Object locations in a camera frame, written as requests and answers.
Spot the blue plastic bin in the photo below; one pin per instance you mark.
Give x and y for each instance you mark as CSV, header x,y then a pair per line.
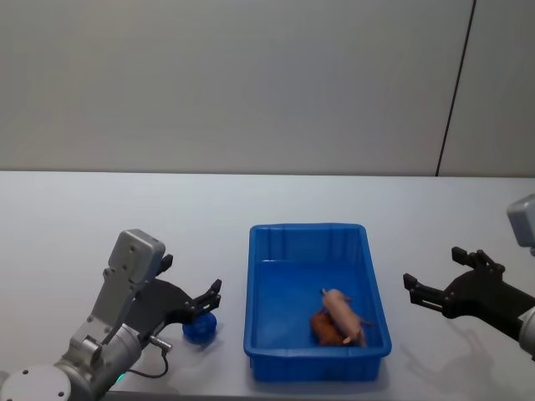
x,y
292,292

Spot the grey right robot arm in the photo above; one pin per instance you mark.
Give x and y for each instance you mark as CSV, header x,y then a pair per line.
x,y
523,221

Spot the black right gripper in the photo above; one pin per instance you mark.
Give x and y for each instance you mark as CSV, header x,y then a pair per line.
x,y
480,294

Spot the pink toy pig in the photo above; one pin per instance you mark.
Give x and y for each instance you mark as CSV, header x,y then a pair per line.
x,y
344,313

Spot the brown toy animal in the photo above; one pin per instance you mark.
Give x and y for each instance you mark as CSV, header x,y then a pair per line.
x,y
324,328

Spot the blue round plastic lid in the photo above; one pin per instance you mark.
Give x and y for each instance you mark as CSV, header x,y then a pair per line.
x,y
200,329

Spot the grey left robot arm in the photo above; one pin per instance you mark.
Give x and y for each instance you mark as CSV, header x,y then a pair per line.
x,y
104,346

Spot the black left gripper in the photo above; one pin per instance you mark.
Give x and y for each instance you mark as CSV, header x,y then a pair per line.
x,y
161,303

